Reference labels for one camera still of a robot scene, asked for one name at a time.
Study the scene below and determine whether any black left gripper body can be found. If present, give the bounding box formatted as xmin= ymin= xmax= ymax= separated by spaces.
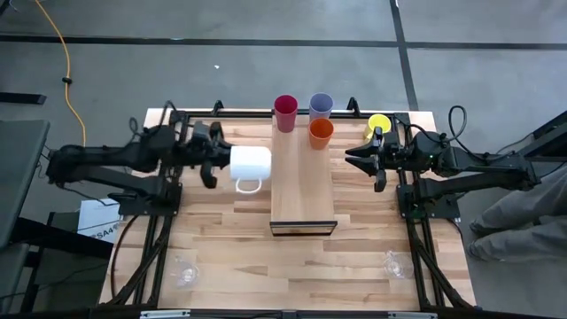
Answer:
xmin=185 ymin=121 xmax=225 ymax=190

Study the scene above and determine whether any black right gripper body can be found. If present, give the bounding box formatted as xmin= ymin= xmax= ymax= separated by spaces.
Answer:
xmin=373 ymin=126 xmax=417 ymax=192

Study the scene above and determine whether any white mug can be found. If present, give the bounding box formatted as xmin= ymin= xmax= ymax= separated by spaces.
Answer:
xmin=229 ymin=144 xmax=273 ymax=195

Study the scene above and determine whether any yellow mug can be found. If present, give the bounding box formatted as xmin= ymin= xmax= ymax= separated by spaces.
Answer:
xmin=362 ymin=113 xmax=392 ymax=143

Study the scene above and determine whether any orange plastic cup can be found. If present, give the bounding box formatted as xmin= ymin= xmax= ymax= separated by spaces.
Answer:
xmin=307 ymin=117 xmax=335 ymax=151

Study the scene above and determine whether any lavender plastic cup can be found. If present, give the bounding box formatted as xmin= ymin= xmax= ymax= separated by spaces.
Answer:
xmin=308 ymin=91 xmax=335 ymax=121

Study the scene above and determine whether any red plastic cup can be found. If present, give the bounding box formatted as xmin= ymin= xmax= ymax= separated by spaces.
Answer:
xmin=273 ymin=94 xmax=299 ymax=134

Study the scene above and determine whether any wooden tray box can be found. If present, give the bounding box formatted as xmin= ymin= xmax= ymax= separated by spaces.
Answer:
xmin=268 ymin=113 xmax=338 ymax=237

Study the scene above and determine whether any clear glass mug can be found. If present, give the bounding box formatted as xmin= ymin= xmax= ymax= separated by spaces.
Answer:
xmin=174 ymin=255 xmax=201 ymax=288
xmin=382 ymin=249 xmax=416 ymax=281

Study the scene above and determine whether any white printed box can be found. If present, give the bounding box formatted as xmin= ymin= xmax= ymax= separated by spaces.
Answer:
xmin=76 ymin=198 xmax=123 ymax=245

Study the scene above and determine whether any person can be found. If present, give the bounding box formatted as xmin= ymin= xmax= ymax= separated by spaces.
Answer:
xmin=464 ymin=162 xmax=567 ymax=263

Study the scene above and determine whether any dark grey desk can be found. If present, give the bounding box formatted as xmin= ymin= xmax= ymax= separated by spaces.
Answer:
xmin=0 ymin=118 xmax=50 ymax=252

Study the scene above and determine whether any black flat bar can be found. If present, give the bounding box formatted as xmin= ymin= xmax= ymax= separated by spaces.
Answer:
xmin=0 ymin=91 xmax=48 ymax=106

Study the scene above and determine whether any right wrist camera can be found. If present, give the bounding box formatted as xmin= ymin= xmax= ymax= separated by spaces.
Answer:
xmin=382 ymin=130 xmax=400 ymax=154

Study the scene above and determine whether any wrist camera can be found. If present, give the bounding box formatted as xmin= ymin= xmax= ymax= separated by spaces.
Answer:
xmin=190 ymin=121 xmax=212 ymax=144
xmin=382 ymin=130 xmax=400 ymax=154

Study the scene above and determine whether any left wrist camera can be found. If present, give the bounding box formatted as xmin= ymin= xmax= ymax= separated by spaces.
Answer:
xmin=190 ymin=121 xmax=212 ymax=144

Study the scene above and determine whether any black aluminium rig frame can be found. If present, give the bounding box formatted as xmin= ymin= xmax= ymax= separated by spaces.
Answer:
xmin=97 ymin=97 xmax=478 ymax=311

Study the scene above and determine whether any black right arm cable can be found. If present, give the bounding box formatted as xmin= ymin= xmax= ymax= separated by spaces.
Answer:
xmin=447 ymin=105 xmax=470 ymax=154

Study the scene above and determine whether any silver metal bracket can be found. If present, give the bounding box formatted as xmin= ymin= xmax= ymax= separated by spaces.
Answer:
xmin=139 ymin=309 xmax=192 ymax=319
xmin=386 ymin=311 xmax=439 ymax=319

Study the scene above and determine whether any yellow power cable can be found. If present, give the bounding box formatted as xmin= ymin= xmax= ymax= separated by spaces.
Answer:
xmin=34 ymin=0 xmax=89 ymax=148

